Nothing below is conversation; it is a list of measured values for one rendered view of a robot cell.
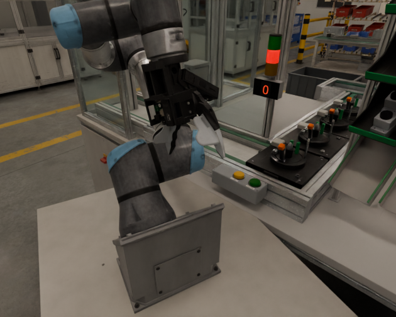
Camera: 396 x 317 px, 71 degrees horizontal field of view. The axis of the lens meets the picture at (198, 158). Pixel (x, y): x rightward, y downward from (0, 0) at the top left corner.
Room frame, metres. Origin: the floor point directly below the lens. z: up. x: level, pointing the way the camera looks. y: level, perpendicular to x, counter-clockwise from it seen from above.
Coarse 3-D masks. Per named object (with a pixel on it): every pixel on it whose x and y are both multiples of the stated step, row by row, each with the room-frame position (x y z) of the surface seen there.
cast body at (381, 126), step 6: (378, 114) 0.73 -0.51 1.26; (384, 114) 0.71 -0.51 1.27; (390, 114) 0.70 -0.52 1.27; (378, 120) 0.71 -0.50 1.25; (384, 120) 0.70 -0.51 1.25; (390, 120) 0.69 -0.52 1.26; (372, 126) 0.72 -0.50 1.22; (378, 126) 0.71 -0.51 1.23; (384, 126) 0.70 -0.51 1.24; (390, 126) 0.69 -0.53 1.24; (372, 132) 0.72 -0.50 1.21; (378, 132) 0.70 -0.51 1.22; (384, 132) 0.69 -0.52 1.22; (390, 132) 0.70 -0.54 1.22
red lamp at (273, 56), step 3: (267, 51) 1.17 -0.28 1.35; (270, 51) 1.16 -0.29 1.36; (273, 51) 1.15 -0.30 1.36; (276, 51) 1.15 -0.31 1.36; (279, 51) 1.16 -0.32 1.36; (267, 54) 1.17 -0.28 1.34; (270, 54) 1.16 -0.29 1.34; (273, 54) 1.15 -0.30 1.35; (276, 54) 1.15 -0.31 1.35; (279, 54) 1.16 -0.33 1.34; (267, 57) 1.17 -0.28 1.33; (270, 57) 1.15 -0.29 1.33; (273, 57) 1.15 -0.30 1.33; (276, 57) 1.15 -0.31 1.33; (267, 60) 1.16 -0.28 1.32; (270, 60) 1.15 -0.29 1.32; (273, 60) 1.15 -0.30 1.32; (276, 60) 1.15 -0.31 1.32; (270, 63) 1.15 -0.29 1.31; (273, 63) 1.15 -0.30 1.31; (276, 63) 1.15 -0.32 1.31
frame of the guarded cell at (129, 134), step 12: (60, 0) 1.71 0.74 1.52; (72, 60) 1.70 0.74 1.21; (72, 72) 1.72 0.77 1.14; (120, 72) 1.36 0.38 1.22; (120, 84) 1.36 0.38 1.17; (120, 96) 1.37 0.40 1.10; (84, 108) 1.71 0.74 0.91; (96, 120) 1.59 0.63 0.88; (120, 132) 1.41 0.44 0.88; (132, 132) 1.38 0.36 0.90
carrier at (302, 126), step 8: (296, 128) 1.27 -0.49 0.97; (304, 128) 1.19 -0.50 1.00; (312, 128) 1.15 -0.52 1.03; (288, 136) 1.18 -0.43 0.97; (296, 136) 1.18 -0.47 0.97; (304, 136) 1.14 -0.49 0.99; (312, 136) 1.14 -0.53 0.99; (320, 136) 1.14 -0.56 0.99; (328, 136) 1.13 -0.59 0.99; (336, 136) 1.18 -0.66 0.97; (304, 144) 1.10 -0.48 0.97; (312, 144) 1.08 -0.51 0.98; (320, 144) 1.08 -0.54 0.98; (328, 144) 1.09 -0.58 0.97; (336, 144) 1.10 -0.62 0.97; (344, 144) 1.11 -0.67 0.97; (312, 152) 1.03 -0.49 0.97; (328, 152) 1.02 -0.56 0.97; (336, 152) 1.03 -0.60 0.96; (328, 160) 0.98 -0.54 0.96
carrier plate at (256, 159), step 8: (264, 152) 1.02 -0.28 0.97; (304, 152) 1.02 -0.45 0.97; (248, 160) 0.96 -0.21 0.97; (256, 160) 0.96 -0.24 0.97; (264, 160) 0.96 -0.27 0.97; (312, 160) 0.96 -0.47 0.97; (320, 160) 0.96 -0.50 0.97; (256, 168) 0.92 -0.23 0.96; (264, 168) 0.90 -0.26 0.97; (272, 168) 0.90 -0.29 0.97; (280, 168) 0.90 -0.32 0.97; (304, 168) 0.90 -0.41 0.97; (312, 168) 0.90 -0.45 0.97; (320, 168) 0.91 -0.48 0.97; (280, 176) 0.85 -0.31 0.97; (288, 176) 0.84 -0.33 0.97; (304, 176) 0.84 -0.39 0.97; (312, 176) 0.86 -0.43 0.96; (296, 184) 0.80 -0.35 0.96; (304, 184) 0.80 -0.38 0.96
